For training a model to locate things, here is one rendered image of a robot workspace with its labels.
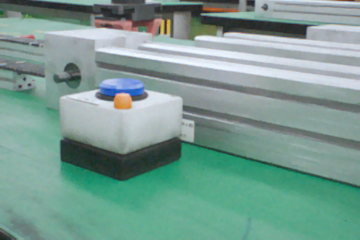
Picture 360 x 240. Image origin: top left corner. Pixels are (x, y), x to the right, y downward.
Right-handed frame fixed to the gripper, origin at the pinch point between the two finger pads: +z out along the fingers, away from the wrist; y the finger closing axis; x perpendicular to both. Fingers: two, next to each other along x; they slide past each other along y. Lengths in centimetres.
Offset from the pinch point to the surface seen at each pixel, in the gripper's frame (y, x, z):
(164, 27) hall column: 605, 494, 81
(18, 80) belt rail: -20.4, 2.4, 1.1
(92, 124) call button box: -36.3, -30.1, -2.1
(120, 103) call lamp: -35.9, -33.0, -4.4
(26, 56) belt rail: -2.4, 24.7, 2.2
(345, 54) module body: -5.1, -39.3, -5.4
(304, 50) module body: -5.1, -34.3, -5.4
